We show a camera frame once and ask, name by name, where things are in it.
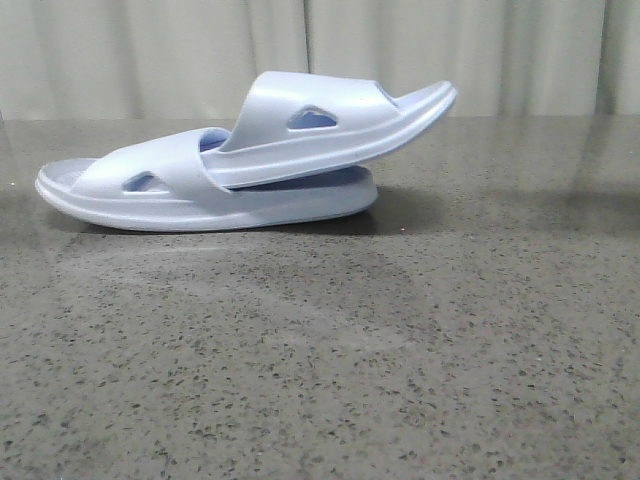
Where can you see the light blue slipper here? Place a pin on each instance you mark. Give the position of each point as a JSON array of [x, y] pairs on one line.
[[296, 124], [165, 185]]

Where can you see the pale grey-green curtain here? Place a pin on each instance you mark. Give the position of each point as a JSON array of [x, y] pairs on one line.
[[197, 59]]

